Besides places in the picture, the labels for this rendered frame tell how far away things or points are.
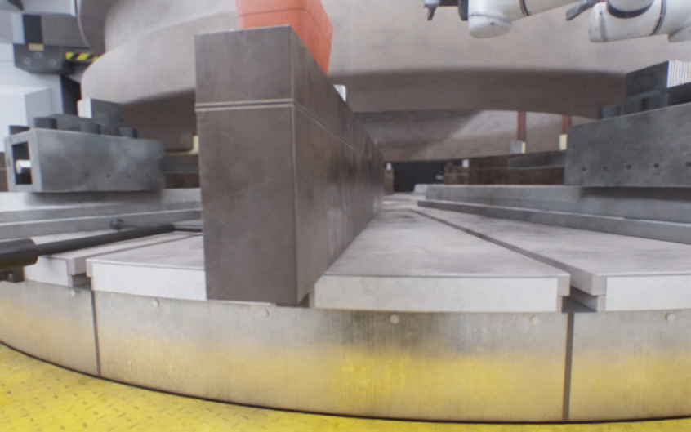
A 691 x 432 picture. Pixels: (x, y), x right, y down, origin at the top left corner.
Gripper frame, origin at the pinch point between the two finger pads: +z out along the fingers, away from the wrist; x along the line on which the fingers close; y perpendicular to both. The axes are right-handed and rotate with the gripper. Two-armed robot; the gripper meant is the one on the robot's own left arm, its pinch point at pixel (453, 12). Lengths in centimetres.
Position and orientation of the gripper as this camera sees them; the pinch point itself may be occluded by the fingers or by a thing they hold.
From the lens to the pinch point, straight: 121.1
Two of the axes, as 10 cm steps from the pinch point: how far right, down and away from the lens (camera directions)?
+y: -0.1, -10.0, -0.9
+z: 0.3, -0.9, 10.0
